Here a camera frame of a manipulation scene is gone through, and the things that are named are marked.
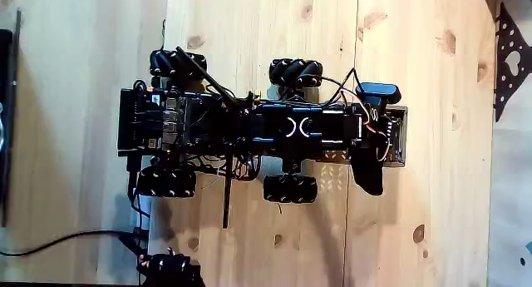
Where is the black monitor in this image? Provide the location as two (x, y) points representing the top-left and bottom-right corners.
(0, 10), (22, 229)

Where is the black mecanum wheel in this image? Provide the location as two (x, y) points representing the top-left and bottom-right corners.
(262, 174), (319, 205)
(149, 48), (208, 78)
(136, 166), (198, 198)
(268, 57), (324, 89)

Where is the black star dotted cloth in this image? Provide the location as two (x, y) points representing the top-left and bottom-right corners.
(493, 2), (532, 122)

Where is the black oval webcam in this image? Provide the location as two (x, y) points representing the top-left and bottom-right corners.
(355, 82), (402, 107)

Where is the black power cable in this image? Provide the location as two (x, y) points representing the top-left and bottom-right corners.
(0, 230), (146, 258)

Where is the black rod antenna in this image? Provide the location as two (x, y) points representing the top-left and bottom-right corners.
(222, 144), (234, 230)
(175, 46), (237, 106)

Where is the black sock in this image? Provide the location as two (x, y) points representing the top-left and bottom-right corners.
(350, 144), (386, 196)

